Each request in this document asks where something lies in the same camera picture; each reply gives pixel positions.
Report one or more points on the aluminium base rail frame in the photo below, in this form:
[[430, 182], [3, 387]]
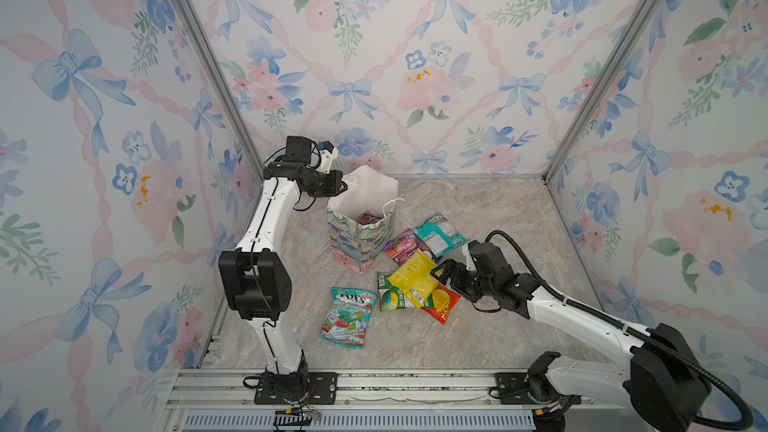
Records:
[[378, 400]]

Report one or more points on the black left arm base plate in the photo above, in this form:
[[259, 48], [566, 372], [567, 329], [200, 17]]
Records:
[[301, 387]]

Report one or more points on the yellow lemon candy bag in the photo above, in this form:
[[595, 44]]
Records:
[[414, 278]]

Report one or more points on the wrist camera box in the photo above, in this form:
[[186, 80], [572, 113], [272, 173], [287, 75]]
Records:
[[488, 259], [299, 149]]

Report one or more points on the teal mint candy bag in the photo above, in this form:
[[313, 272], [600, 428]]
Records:
[[439, 236]]

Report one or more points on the aluminium left corner post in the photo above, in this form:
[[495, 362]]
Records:
[[205, 53]]

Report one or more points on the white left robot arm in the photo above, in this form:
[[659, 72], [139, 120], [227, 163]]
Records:
[[256, 283]]

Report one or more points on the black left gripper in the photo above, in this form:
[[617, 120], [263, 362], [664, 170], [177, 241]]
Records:
[[335, 180]]

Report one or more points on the purple candy bag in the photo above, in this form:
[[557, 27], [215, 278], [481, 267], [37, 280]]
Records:
[[367, 219]]

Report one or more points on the aluminium right corner post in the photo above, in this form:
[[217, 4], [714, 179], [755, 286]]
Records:
[[624, 47]]

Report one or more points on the aluminium corner post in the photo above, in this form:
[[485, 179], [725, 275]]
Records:
[[205, 53], [624, 47]]

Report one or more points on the green lime candy bag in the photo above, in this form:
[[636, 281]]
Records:
[[390, 297]]

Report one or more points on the teal red Fox's candy bag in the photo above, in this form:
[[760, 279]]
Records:
[[349, 317]]

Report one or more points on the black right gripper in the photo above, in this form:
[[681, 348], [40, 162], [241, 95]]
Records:
[[459, 271]]

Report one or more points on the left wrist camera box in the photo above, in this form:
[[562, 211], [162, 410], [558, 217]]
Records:
[[299, 149]]

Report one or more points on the floral paper gift bag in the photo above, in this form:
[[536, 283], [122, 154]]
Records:
[[368, 191]]

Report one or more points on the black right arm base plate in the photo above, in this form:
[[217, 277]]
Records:
[[512, 388]]

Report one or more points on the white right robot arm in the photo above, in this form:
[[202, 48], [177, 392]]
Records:
[[649, 374]]

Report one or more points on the pink berry candy bag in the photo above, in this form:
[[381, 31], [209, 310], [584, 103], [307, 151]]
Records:
[[402, 247]]

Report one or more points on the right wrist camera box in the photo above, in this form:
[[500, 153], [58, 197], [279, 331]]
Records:
[[488, 259]]

